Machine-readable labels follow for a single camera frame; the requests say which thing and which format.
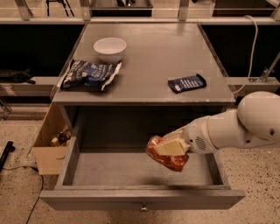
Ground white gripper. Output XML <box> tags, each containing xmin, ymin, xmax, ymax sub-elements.
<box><xmin>154</xmin><ymin>116</ymin><xmax>218</xmax><ymax>156</ymax></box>

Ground red crushed coke can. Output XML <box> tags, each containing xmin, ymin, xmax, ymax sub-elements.
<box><xmin>145</xmin><ymin>136</ymin><xmax>189</xmax><ymax>172</ymax></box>

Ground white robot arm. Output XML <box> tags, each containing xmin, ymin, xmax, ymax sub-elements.
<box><xmin>154</xmin><ymin>91</ymin><xmax>280</xmax><ymax>156</ymax></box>

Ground open grey top drawer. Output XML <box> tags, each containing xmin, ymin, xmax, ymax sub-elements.
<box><xmin>40</xmin><ymin>138</ymin><xmax>245</xmax><ymax>211</ymax></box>

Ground dark blue snack bar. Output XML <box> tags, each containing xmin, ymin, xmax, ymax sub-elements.
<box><xmin>168</xmin><ymin>73</ymin><xmax>207</xmax><ymax>94</ymax></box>

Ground grey wooden cabinet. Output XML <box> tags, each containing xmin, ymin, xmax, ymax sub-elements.
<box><xmin>53</xmin><ymin>23</ymin><xmax>235</xmax><ymax>135</ymax></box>

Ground white ceramic bowl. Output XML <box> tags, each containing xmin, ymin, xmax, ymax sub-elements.
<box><xmin>94</xmin><ymin>38</ymin><xmax>127</xmax><ymax>63</ymax></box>

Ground items inside cardboard box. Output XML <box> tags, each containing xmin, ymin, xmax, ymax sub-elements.
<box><xmin>50</xmin><ymin>129</ymin><xmax>71</xmax><ymax>147</ymax></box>

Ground blue chip bag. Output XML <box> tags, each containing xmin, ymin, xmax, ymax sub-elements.
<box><xmin>60</xmin><ymin>59</ymin><xmax>122</xmax><ymax>91</ymax></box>

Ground cardboard box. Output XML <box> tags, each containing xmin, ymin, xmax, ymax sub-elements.
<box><xmin>32</xmin><ymin>105</ymin><xmax>70</xmax><ymax>175</ymax></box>

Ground black bar on floor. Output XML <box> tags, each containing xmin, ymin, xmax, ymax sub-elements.
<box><xmin>0</xmin><ymin>141</ymin><xmax>15</xmax><ymax>172</ymax></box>

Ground black object on ledge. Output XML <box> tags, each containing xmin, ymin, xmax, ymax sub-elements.
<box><xmin>0</xmin><ymin>69</ymin><xmax>36</xmax><ymax>84</ymax></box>

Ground black floor cable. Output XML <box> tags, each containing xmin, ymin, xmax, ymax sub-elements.
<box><xmin>2</xmin><ymin>165</ymin><xmax>45</xmax><ymax>224</ymax></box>

